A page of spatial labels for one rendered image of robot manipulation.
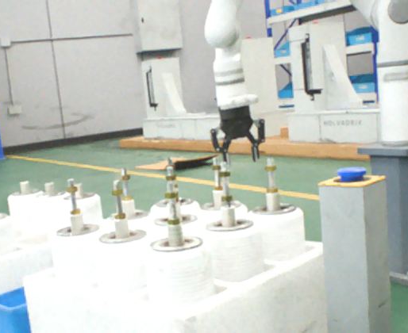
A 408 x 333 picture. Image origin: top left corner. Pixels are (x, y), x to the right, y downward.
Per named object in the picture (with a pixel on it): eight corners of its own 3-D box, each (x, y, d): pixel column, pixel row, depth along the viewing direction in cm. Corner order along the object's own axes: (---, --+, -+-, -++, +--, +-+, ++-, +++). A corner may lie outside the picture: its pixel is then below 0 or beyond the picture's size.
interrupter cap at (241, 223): (208, 235, 90) (208, 231, 90) (202, 225, 98) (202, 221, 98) (258, 230, 90) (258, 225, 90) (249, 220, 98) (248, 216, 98)
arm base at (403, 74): (400, 140, 139) (396, 66, 136) (433, 141, 131) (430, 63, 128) (372, 146, 135) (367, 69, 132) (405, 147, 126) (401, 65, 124)
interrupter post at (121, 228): (132, 237, 95) (130, 216, 95) (126, 241, 93) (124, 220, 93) (119, 237, 96) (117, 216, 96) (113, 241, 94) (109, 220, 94)
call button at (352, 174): (346, 180, 88) (345, 166, 88) (371, 181, 86) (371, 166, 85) (332, 185, 86) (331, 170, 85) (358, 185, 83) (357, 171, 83)
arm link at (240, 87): (221, 110, 139) (217, 84, 137) (211, 105, 149) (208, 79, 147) (259, 103, 139) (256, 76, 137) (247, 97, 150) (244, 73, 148)
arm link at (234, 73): (222, 79, 151) (212, 86, 143) (213, 17, 146) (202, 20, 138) (249, 76, 148) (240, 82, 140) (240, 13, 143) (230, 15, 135)
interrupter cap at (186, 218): (151, 221, 106) (150, 217, 106) (193, 215, 107) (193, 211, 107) (155, 230, 99) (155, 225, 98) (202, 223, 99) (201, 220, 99)
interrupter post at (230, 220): (223, 230, 93) (221, 209, 92) (221, 227, 95) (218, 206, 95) (238, 228, 93) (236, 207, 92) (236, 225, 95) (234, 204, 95)
